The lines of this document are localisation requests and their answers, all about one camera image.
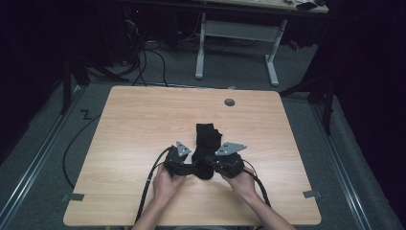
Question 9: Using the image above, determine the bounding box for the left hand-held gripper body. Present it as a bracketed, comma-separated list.
[163, 140, 192, 178]

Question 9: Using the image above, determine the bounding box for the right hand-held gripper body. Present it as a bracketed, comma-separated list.
[212, 141, 249, 179]

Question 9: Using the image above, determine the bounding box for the black sock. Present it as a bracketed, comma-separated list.
[191, 123, 224, 181]

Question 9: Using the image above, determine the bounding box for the person's right hand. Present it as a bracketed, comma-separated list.
[221, 171, 258, 201]

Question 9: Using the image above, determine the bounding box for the person's left hand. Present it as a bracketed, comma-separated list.
[152, 164, 187, 205]

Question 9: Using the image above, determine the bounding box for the grey tape strip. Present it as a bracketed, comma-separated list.
[60, 193, 85, 203]
[302, 189, 322, 199]

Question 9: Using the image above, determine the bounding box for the black metal stand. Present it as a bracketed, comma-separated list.
[59, 54, 129, 115]
[279, 73, 337, 136]

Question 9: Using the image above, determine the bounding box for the small red object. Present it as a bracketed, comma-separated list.
[288, 39, 302, 53]

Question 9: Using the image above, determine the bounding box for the black computer tower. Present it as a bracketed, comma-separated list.
[106, 6, 145, 65]

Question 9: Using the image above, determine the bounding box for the light wooden desk top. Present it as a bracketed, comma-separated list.
[204, 0, 329, 14]

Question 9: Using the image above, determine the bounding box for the black phone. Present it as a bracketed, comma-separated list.
[295, 1, 319, 12]

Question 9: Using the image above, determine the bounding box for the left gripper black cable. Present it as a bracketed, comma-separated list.
[134, 146, 174, 224]

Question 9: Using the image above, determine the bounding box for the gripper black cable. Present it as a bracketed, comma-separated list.
[134, 146, 174, 224]
[241, 159, 273, 209]

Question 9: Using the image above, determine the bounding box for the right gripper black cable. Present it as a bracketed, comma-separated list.
[241, 159, 273, 209]

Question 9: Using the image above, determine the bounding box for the bundle of black cables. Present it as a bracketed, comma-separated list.
[118, 18, 169, 88]

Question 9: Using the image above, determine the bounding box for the black floor cable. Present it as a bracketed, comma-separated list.
[61, 113, 103, 190]

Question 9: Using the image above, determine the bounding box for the metal floor rail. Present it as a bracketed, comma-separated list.
[0, 85, 84, 224]
[310, 103, 372, 230]

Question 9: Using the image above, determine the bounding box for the white metal desk frame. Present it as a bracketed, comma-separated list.
[194, 11, 288, 87]

